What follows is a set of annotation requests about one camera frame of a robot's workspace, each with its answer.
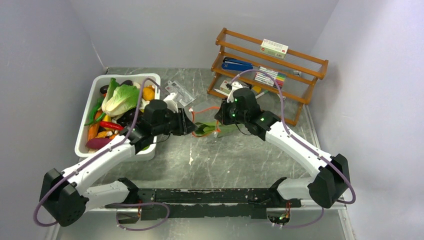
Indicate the packaged protractor ruler set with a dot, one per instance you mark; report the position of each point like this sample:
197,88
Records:
183,96

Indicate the red chili pepper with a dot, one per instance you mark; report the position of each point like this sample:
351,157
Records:
111,125

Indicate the green chili pepper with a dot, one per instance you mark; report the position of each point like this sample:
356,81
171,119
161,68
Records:
93,111

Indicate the white green box lower shelf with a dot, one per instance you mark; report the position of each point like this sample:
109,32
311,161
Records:
224,88

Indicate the green romaine lettuce leaf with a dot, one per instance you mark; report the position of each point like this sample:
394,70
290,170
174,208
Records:
215,129

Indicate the orange carrot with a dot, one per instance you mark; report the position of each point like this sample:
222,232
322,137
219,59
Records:
94,127

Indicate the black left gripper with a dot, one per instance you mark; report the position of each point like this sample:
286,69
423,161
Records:
184,125

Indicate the orange bell pepper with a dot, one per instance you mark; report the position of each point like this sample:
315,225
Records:
148,93

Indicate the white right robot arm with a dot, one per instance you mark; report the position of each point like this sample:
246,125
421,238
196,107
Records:
328,175

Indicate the wooden desk shelf rack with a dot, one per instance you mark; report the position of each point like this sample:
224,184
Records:
268,66

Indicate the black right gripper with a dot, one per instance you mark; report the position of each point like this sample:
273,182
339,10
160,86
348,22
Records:
221,115

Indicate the white marker pen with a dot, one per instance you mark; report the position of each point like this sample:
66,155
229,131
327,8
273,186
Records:
221,92

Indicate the clear zip top bag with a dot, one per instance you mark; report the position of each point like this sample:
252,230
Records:
203,116

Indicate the dark eggplant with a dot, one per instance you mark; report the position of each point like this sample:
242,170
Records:
128,117

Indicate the white green box top shelf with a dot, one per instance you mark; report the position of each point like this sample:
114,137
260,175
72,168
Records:
274,49

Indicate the yellow sticky note block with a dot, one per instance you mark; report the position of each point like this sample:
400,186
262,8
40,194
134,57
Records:
256,89

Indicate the coloured marker set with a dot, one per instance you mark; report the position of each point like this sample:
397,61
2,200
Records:
268,77

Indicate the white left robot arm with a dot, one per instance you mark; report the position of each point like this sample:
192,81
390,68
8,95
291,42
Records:
68,194

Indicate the purple sweet potato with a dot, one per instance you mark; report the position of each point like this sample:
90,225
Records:
97,143

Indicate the green capped marker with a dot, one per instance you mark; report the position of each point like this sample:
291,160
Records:
261,94

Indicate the blue stapler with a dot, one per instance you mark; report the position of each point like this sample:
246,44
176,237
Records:
233,64

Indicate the white green box shelf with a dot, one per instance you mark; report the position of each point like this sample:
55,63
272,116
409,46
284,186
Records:
224,88
274,49

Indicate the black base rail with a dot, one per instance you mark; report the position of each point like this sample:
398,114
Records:
213,203

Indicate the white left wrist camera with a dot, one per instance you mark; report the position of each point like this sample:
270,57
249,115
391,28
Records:
171,103

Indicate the green white cabbage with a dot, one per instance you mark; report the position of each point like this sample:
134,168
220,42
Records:
119,98

